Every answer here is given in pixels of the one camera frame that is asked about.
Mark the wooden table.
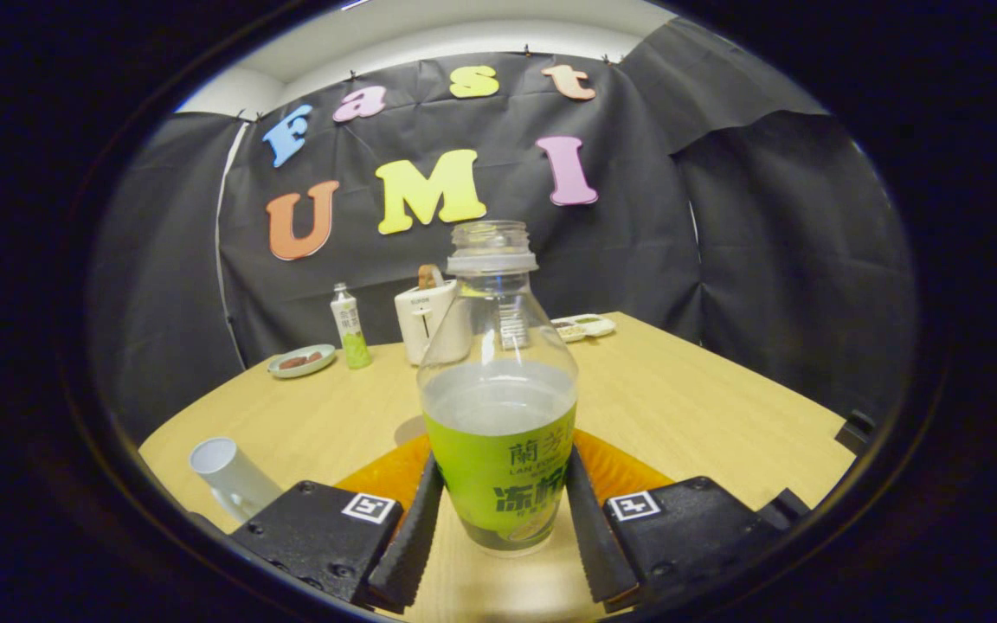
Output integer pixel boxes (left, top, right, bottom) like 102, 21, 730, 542
138, 311, 859, 622

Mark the slim white green bottle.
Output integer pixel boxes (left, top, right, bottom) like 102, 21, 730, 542
330, 282, 373, 370

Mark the white divided dish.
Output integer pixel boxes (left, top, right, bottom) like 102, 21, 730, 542
550, 313, 617, 344

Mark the green label juice bottle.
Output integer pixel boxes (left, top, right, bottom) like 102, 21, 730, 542
416, 220, 580, 556

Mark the cream toaster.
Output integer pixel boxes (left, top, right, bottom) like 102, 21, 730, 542
394, 279, 473, 366

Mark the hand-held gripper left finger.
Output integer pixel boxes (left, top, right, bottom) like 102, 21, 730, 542
230, 431, 446, 613

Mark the pale green plate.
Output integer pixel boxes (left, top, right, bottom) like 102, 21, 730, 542
267, 344, 337, 380

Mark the white cup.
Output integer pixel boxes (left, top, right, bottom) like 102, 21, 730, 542
189, 437, 285, 523

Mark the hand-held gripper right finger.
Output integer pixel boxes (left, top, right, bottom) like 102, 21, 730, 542
563, 428, 782, 613

